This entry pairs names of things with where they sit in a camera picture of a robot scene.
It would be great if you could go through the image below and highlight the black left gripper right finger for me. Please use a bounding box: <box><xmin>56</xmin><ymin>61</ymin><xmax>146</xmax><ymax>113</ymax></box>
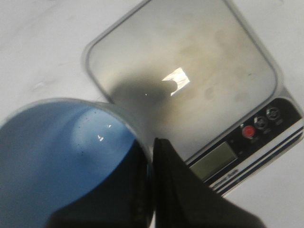
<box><xmin>153</xmin><ymin>138</ymin><xmax>265</xmax><ymax>228</ymax></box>

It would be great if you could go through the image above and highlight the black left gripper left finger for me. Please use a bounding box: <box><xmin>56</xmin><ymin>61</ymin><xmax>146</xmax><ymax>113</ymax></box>
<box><xmin>45</xmin><ymin>141</ymin><xmax>152</xmax><ymax>228</ymax></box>

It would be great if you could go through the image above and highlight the light blue plastic cup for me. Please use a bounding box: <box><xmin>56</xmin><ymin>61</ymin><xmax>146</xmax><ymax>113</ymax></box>
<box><xmin>0</xmin><ymin>99</ymin><xmax>154</xmax><ymax>228</ymax></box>

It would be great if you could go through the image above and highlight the silver electronic kitchen scale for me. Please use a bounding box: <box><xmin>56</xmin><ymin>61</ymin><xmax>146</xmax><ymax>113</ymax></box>
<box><xmin>85</xmin><ymin>0</ymin><xmax>304</xmax><ymax>195</ymax></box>

